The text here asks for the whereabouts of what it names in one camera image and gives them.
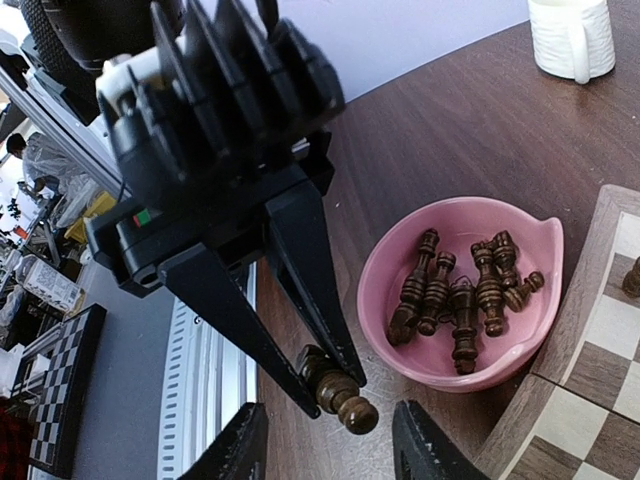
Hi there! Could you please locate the dark chess piece in bowl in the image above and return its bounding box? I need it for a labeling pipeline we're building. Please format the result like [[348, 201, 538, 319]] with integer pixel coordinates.
[[386, 228, 440, 346], [490, 230, 519, 290], [471, 242, 505, 338], [417, 251, 456, 336], [449, 282, 478, 375]]

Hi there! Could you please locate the front aluminium rail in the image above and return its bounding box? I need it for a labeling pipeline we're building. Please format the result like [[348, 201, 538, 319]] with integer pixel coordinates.
[[157, 259, 259, 480]]

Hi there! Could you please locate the person in background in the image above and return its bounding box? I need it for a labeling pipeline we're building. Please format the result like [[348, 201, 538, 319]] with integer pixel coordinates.
[[6, 132, 81, 195]]

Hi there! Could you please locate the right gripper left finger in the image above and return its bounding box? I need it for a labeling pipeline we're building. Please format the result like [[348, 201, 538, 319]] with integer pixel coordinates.
[[179, 402, 268, 480]]

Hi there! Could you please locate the dark chess pawn piece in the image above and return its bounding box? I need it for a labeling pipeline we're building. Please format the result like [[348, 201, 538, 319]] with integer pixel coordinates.
[[621, 258, 640, 298]]

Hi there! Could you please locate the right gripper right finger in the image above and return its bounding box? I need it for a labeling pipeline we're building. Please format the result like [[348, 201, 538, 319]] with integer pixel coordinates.
[[392, 400, 487, 480]]

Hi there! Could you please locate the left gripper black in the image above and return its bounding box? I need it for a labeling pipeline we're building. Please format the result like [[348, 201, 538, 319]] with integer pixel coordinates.
[[89, 1, 345, 297]]

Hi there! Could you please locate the pink bowl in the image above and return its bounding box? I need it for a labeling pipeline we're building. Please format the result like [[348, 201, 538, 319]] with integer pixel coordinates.
[[357, 197, 564, 393]]

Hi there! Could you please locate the wooden chess board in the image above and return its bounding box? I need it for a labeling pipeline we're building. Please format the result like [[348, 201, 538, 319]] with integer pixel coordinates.
[[474, 185, 639, 479]]

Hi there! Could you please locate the cream ribbed mug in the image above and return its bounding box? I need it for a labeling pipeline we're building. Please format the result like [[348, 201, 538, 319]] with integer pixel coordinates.
[[527, 0, 616, 85]]

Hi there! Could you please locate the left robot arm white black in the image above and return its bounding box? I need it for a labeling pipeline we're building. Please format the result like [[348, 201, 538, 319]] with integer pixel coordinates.
[[22, 1, 366, 417]]

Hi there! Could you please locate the black white chess board background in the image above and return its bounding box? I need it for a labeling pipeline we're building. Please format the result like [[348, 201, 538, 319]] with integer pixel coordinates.
[[11, 304, 107, 479]]

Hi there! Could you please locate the dark chess pawn in bowl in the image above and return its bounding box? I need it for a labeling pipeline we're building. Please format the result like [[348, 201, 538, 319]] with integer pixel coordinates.
[[503, 271, 545, 313]]

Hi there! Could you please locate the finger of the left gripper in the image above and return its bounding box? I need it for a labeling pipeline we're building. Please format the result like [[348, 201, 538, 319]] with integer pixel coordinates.
[[265, 181, 367, 386], [157, 244, 320, 419]]

